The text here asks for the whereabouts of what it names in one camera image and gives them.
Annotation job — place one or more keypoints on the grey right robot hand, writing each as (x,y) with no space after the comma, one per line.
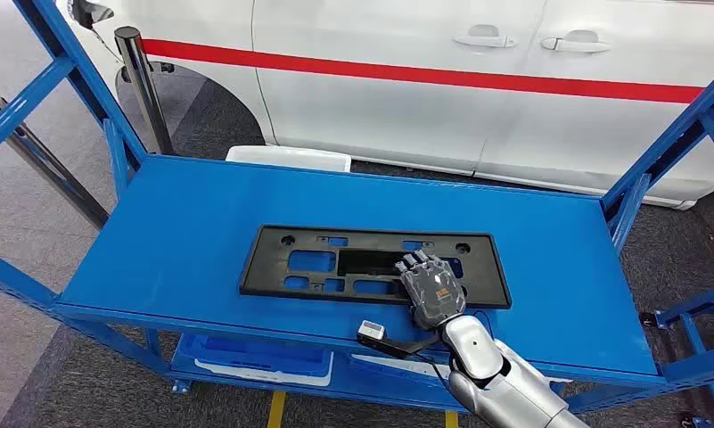
(433,292)

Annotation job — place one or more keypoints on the black plastic plate frame part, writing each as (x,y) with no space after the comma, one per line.
(262,266)

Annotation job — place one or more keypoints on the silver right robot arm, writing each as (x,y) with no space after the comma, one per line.
(510,396)

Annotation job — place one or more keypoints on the blue metal shelf rack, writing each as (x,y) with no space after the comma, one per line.
(185,236)

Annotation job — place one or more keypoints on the blue plastic bin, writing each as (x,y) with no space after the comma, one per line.
(256,357)

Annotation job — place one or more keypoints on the white car with red stripe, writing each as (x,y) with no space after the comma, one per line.
(392,106)

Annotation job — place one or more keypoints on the white plastic box lid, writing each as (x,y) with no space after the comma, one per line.
(288,158)

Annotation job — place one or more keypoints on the black car side mirror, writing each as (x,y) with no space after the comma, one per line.
(91,12)

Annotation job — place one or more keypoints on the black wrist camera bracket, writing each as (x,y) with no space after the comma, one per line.
(401,348)

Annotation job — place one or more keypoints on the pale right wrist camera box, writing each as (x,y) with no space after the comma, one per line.
(370,329)

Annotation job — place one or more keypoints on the dark metal stanchion post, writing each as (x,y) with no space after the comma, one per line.
(43,159)
(144,88)

